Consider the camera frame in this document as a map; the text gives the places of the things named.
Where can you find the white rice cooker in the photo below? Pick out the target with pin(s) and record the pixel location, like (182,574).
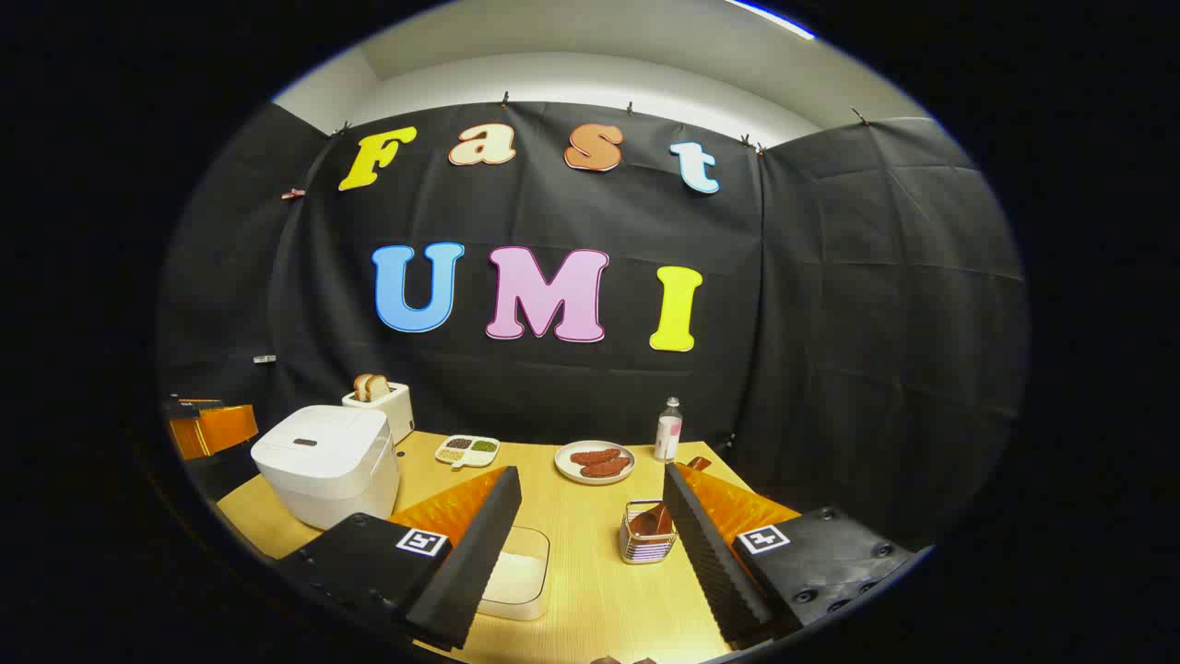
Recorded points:
(323,461)

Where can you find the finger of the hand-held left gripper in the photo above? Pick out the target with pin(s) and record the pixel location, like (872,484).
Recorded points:
(195,408)
(217,429)

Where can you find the white round plate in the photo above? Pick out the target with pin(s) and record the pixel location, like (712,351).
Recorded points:
(567,470)

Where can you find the white toaster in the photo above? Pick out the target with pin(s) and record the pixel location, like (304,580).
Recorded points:
(398,410)

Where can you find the brown wooden spoon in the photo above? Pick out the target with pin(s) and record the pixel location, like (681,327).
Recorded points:
(650,521)

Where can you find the clear bottle pink label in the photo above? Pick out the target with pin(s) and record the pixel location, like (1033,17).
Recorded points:
(668,433)

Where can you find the white divided grain dish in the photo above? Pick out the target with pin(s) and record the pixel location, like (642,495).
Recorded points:
(467,450)

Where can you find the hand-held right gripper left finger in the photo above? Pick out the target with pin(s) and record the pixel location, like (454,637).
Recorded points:
(479,544)

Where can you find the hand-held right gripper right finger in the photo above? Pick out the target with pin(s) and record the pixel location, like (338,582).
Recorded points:
(705,553)

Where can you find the toasted bread slice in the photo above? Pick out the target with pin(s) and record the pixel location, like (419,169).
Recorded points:
(362,387)
(378,387)

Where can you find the red sausage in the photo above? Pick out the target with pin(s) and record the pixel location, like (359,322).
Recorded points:
(595,456)
(606,468)

